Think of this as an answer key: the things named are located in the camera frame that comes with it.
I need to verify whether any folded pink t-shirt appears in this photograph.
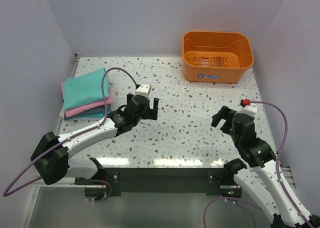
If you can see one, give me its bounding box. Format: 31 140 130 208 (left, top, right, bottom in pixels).
60 81 115 118

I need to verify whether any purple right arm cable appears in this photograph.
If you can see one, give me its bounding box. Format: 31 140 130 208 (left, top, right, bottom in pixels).
202 100 316 228

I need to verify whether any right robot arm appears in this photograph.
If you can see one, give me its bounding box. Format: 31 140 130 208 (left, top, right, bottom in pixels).
211 103 320 228

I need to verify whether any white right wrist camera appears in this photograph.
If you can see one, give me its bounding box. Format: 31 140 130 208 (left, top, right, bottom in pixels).
238 99 258 118

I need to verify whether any orange plastic basket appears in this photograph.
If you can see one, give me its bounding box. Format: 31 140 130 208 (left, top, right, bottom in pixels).
182 31 255 84

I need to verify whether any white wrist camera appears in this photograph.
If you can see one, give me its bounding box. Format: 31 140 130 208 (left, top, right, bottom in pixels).
238 99 258 118
134 83 152 99

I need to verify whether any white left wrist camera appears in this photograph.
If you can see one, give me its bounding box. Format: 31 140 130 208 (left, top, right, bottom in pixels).
134 83 152 99

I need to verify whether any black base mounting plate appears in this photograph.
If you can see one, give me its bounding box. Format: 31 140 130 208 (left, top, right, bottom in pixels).
74 168 243 200

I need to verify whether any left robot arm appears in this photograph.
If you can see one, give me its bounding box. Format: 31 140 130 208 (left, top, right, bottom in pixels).
30 93 160 185

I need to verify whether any folded turquoise t-shirt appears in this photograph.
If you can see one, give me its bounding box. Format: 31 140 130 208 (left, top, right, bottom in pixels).
70 112 105 120

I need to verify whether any folded dark teal t-shirt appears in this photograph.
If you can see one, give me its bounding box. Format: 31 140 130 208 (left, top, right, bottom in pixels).
62 106 106 121

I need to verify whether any mint green t-shirt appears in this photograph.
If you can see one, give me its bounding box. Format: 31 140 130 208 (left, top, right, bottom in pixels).
61 68 114 111

